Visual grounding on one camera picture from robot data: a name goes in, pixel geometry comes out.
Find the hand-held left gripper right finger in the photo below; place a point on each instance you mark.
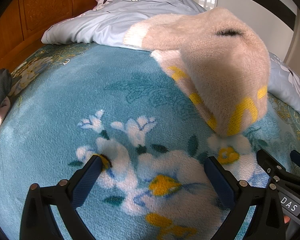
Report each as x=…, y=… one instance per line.
x=218, y=180

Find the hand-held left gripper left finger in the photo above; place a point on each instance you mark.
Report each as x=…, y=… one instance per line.
x=87, y=180

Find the cream fuzzy sweater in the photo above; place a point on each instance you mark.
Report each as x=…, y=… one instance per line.
x=215, y=67

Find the person's right hand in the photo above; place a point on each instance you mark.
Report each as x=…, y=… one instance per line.
x=286, y=220

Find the blue floral fleece blanket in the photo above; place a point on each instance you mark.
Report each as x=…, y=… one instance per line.
x=90, y=100

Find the light blue floral quilt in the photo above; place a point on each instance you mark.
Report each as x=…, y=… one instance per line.
x=120, y=17

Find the wooden bed headboard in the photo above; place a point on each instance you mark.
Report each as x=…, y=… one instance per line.
x=40, y=10

